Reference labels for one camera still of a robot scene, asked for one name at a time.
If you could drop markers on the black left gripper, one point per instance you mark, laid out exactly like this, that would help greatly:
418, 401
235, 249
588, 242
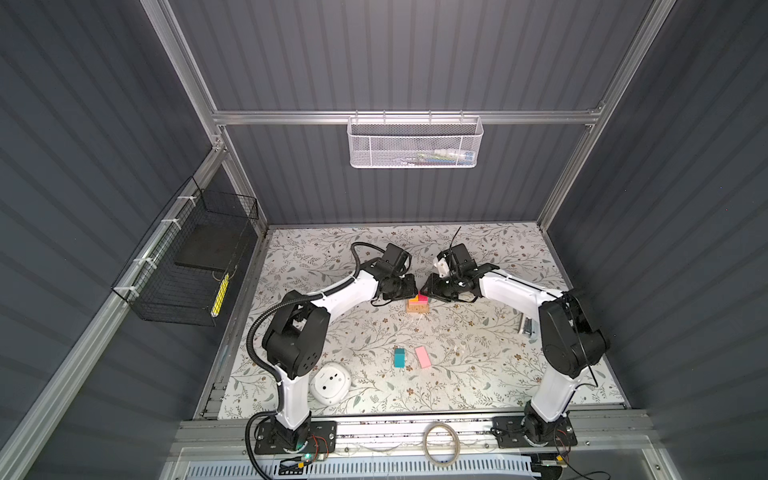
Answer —
410, 288

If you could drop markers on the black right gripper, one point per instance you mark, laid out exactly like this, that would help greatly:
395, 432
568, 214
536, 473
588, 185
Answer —
433, 291

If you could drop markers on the arched natural wood block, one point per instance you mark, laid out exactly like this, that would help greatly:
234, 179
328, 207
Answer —
417, 307

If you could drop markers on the teal wood block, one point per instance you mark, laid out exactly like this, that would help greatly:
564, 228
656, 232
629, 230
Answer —
399, 358

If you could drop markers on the light pink wood block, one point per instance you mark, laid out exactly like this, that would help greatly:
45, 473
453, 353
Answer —
423, 357

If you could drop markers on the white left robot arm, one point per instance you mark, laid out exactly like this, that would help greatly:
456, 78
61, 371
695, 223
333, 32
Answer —
287, 339

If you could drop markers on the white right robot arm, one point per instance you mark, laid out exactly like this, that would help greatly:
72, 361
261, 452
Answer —
569, 341

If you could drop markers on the white round smart speaker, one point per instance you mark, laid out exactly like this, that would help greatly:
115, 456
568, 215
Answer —
331, 384

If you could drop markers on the roll of clear tape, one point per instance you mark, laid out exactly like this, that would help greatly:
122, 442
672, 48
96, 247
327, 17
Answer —
442, 435

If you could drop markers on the yellow green marker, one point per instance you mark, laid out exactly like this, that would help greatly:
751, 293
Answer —
220, 296

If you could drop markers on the white wire mesh basket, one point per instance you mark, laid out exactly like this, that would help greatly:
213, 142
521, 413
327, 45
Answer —
414, 141

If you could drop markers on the black wire basket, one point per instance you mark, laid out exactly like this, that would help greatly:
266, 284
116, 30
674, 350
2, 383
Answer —
204, 234

